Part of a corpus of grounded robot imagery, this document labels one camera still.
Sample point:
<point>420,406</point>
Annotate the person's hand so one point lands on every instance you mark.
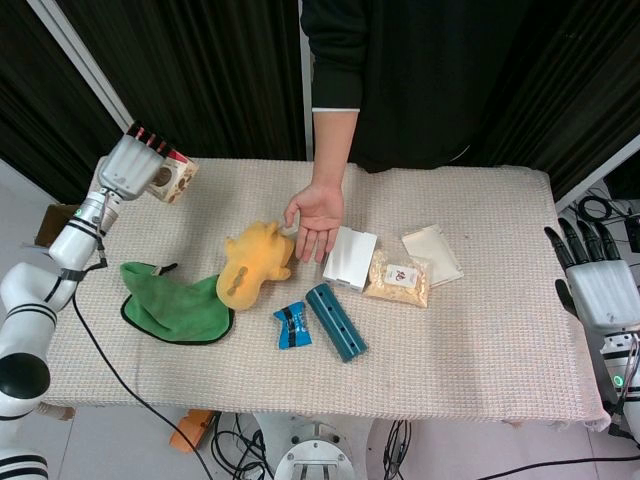
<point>317,220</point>

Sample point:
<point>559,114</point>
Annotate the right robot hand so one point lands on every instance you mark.
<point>592,280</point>

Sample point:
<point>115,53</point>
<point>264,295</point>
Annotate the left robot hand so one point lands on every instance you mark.
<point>130,167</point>

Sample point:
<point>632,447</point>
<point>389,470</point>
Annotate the snack box with cookie print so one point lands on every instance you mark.
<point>175,180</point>

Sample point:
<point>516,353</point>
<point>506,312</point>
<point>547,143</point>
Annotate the person's forearm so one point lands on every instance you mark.
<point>334,147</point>

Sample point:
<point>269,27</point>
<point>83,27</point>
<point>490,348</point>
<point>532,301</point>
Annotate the robot base column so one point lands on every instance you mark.
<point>312,447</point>

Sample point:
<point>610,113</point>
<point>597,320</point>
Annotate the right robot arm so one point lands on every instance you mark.
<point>622,375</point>

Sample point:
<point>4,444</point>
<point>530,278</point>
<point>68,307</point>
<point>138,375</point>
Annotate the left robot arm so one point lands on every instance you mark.
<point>37,320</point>

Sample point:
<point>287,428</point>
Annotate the white rectangular box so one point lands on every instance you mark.
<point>350,260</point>

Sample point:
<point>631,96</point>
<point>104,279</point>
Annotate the cardboard box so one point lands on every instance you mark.
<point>50,225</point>

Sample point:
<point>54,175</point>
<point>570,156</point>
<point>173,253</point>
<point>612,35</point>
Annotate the person's black torso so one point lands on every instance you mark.
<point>420,75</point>

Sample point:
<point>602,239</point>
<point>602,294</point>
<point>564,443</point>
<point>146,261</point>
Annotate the yellow plush toy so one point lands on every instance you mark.
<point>255,265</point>

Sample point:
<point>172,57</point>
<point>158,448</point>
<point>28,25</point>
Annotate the black curtain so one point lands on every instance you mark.
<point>150,75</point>

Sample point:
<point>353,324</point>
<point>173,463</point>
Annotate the clear bag of snacks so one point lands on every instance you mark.
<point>400,280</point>

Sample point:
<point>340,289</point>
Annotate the teal cylinder with holes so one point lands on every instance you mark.
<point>336,322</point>

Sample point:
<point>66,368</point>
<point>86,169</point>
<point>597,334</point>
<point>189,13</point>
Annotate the blue snack packet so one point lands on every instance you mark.
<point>294,326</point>

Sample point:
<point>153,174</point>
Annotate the white foil pouch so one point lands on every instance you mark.
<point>435,255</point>

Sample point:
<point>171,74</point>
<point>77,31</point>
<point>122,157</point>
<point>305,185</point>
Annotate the beige woven table cloth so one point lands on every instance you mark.
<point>350,360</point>

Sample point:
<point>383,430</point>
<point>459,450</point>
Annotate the green microfiber cloth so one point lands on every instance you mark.
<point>172,310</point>

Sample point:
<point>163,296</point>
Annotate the orange tool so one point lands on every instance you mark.
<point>192,430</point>

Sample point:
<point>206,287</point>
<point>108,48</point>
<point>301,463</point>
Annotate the white frame post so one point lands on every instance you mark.
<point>306,92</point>
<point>85,65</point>

